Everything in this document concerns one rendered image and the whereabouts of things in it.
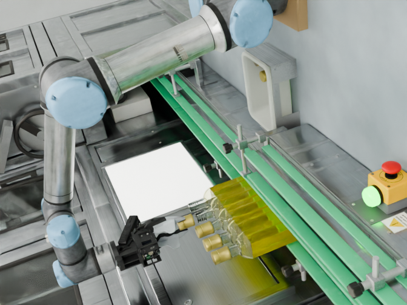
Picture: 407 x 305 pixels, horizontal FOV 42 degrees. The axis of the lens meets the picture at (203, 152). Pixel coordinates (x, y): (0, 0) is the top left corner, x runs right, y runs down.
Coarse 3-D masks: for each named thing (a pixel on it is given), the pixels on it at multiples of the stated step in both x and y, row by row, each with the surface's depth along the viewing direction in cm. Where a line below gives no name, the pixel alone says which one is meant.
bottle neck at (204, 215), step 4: (208, 208) 148; (200, 212) 146; (204, 212) 146; (208, 212) 147; (212, 212) 147; (196, 216) 146; (200, 216) 146; (204, 216) 146; (208, 216) 147; (212, 216) 147; (196, 220) 148; (200, 220) 146; (204, 220) 147
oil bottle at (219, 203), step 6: (246, 186) 151; (228, 192) 150; (234, 192) 149; (240, 192) 149; (246, 192) 149; (252, 192) 148; (216, 198) 148; (222, 198) 148; (228, 198) 148; (234, 198) 147; (240, 198) 147; (246, 198) 147; (216, 204) 147; (222, 204) 146; (228, 204) 146; (216, 210) 146; (216, 216) 147
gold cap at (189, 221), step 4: (184, 216) 146; (188, 216) 146; (192, 216) 145; (184, 220) 145; (188, 220) 145; (192, 220) 145; (180, 224) 144; (184, 224) 145; (188, 224) 145; (192, 224) 145; (180, 228) 145; (184, 228) 145
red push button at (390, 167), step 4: (384, 164) 112; (388, 164) 111; (392, 164) 111; (396, 164) 111; (384, 168) 111; (388, 168) 110; (392, 168) 110; (396, 168) 110; (400, 168) 110; (388, 172) 110; (392, 172) 110; (396, 172) 110
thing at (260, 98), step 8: (248, 56) 153; (248, 64) 159; (264, 64) 145; (248, 72) 161; (256, 72) 161; (248, 80) 162; (256, 80) 163; (248, 88) 163; (256, 88) 164; (264, 88) 165; (272, 88) 148; (248, 96) 165; (256, 96) 165; (264, 96) 166; (272, 96) 148; (248, 104) 166; (256, 104) 167; (264, 104) 168; (272, 104) 149; (256, 112) 167; (264, 112) 166; (272, 112) 151; (256, 120) 164; (264, 120) 162; (272, 120) 152; (272, 128) 154
